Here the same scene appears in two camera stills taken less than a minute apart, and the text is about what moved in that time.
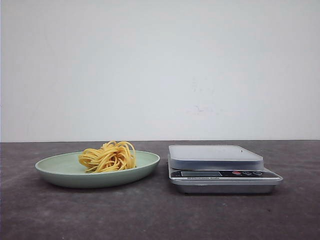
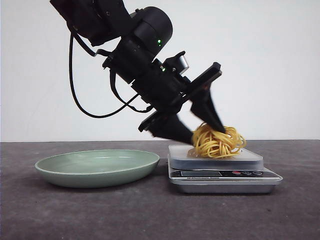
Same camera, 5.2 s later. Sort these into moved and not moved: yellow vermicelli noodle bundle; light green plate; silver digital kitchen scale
Moved: yellow vermicelli noodle bundle
Not moved: silver digital kitchen scale; light green plate
